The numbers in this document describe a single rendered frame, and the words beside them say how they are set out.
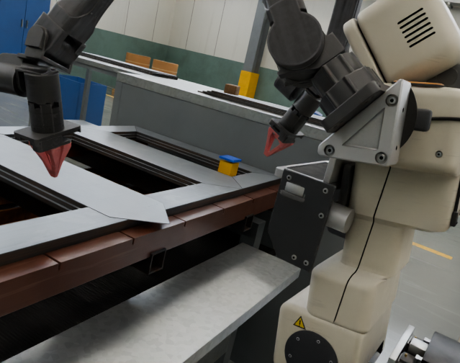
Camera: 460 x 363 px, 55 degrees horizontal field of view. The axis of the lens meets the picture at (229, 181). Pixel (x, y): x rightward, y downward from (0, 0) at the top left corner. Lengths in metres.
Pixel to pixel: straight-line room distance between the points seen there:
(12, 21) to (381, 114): 9.21
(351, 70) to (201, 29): 11.98
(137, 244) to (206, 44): 11.58
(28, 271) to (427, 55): 0.69
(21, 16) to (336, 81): 9.22
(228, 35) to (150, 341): 11.36
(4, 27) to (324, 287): 9.05
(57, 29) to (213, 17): 11.62
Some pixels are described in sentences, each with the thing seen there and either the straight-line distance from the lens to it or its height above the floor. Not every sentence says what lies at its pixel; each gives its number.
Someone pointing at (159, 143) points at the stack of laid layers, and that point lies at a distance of 1.83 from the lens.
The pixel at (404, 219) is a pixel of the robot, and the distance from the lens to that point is 0.78.
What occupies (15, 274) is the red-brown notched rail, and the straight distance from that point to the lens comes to 0.76.
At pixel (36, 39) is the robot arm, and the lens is 0.84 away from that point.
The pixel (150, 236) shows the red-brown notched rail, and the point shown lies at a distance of 0.96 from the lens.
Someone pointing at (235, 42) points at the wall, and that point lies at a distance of 11.89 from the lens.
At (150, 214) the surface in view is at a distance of 1.00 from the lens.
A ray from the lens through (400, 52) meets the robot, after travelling 0.76.
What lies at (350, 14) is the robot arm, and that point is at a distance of 1.12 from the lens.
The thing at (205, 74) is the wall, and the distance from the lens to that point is 12.30.
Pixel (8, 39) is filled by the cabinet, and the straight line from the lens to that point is 9.63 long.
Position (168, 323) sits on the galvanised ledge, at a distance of 0.94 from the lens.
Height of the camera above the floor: 1.20
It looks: 14 degrees down
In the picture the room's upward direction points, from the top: 13 degrees clockwise
